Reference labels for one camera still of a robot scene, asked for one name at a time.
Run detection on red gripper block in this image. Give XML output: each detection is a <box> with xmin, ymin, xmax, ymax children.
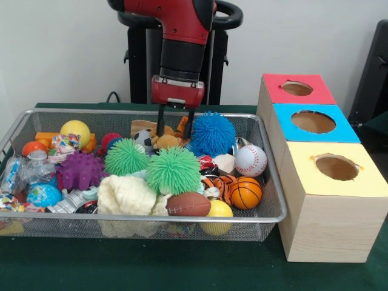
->
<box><xmin>150</xmin><ymin>75</ymin><xmax>206</xmax><ymax>140</ymax></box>

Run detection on small plush monkey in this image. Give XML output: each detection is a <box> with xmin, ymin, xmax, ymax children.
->
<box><xmin>150</xmin><ymin>125</ymin><xmax>184</xmax><ymax>151</ymax></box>

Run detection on green spiky rubber ball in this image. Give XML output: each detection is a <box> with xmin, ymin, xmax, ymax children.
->
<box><xmin>103</xmin><ymin>138</ymin><xmax>152</xmax><ymax>176</ymax></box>
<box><xmin>145</xmin><ymin>145</ymin><xmax>201</xmax><ymax>195</ymax></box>

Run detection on silver mesh bin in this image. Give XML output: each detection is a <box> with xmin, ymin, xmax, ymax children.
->
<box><xmin>0</xmin><ymin>108</ymin><xmax>288</xmax><ymax>243</ymax></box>

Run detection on wooden three-hole box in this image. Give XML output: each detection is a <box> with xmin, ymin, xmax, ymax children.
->
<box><xmin>256</xmin><ymin>73</ymin><xmax>388</xmax><ymax>263</ymax></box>

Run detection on black and white soccer ball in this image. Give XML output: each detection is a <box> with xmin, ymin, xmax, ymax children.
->
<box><xmin>133</xmin><ymin>129</ymin><xmax>154</xmax><ymax>151</ymax></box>

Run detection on blue spiky rubber ball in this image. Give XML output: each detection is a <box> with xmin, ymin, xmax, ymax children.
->
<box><xmin>190</xmin><ymin>110</ymin><xmax>236</xmax><ymax>158</ymax></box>

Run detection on brown football toy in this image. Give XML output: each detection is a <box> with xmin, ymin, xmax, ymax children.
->
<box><xmin>166</xmin><ymin>192</ymin><xmax>212</xmax><ymax>217</ymax></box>

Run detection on white baseball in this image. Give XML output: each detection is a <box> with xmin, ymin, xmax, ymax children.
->
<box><xmin>233</xmin><ymin>144</ymin><xmax>268</xmax><ymax>178</ymax></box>

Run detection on cream knitted cloth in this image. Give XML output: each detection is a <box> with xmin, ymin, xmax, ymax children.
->
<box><xmin>96</xmin><ymin>175</ymin><xmax>172</xmax><ymax>239</ymax></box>

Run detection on yellow smooth ball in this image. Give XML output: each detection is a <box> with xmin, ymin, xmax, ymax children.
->
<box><xmin>199</xmin><ymin>199</ymin><xmax>234</xmax><ymax>236</ymax></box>

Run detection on orange basketball toy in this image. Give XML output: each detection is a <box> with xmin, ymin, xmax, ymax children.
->
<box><xmin>229</xmin><ymin>175</ymin><xmax>263</xmax><ymax>210</ymax></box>

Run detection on purple knobbly ball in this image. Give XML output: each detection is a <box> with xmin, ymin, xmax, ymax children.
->
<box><xmin>56</xmin><ymin>150</ymin><xmax>107</xmax><ymax>192</ymax></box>

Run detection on dark green tablecloth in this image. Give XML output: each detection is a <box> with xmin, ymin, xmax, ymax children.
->
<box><xmin>0</xmin><ymin>102</ymin><xmax>388</xmax><ymax>291</ymax></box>

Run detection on black upright panel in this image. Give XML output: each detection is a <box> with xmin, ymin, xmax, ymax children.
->
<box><xmin>347</xmin><ymin>19</ymin><xmax>388</xmax><ymax>124</ymax></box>

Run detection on green cloth side table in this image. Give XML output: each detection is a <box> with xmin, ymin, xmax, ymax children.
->
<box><xmin>362</xmin><ymin>109</ymin><xmax>388</xmax><ymax>134</ymax></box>

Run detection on black looped cable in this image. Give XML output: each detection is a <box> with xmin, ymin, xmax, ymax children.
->
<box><xmin>105</xmin><ymin>90</ymin><xmax>122</xmax><ymax>104</ymax></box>

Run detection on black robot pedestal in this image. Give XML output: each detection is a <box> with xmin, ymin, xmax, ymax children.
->
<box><xmin>117</xmin><ymin>0</ymin><xmax>244</xmax><ymax>105</ymax></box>

